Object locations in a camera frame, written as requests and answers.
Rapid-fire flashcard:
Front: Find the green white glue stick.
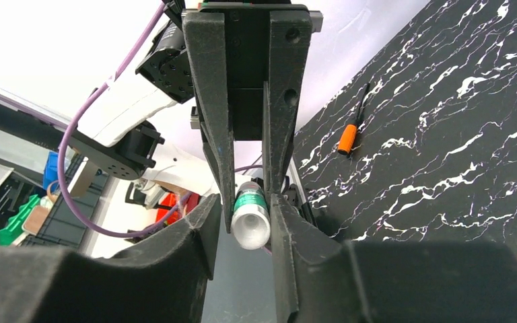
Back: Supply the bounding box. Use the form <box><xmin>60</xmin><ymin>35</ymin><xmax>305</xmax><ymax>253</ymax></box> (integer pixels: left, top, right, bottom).
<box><xmin>230</xmin><ymin>182</ymin><xmax>271</xmax><ymax>250</ymax></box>

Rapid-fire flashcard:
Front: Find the orange handled screwdriver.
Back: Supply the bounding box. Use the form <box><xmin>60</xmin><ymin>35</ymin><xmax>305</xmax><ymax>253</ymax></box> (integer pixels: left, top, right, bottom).
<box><xmin>337</xmin><ymin>82</ymin><xmax>371</xmax><ymax>155</ymax></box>

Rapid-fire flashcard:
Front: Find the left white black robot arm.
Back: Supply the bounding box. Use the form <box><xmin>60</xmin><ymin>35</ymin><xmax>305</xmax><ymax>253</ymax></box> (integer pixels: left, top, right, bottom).
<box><xmin>0</xmin><ymin>1</ymin><xmax>323</xmax><ymax>231</ymax></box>

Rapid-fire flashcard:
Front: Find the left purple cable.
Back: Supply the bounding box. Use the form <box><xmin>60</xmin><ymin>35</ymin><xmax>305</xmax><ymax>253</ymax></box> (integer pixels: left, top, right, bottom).
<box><xmin>0</xmin><ymin>2</ymin><xmax>264</xmax><ymax>240</ymax></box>

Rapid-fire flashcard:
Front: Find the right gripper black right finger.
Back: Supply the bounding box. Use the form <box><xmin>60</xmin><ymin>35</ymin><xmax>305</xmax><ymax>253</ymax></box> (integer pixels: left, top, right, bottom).
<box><xmin>270</xmin><ymin>194</ymin><xmax>517</xmax><ymax>322</ymax></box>

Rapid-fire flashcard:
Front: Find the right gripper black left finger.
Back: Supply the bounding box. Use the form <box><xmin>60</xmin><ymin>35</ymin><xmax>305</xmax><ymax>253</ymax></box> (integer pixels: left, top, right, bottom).
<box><xmin>0</xmin><ymin>194</ymin><xmax>221</xmax><ymax>322</ymax></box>

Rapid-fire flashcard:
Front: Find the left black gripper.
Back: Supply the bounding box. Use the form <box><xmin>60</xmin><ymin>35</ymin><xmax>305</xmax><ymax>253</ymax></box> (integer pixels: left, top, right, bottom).
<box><xmin>182</xmin><ymin>1</ymin><xmax>323</xmax><ymax>233</ymax></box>

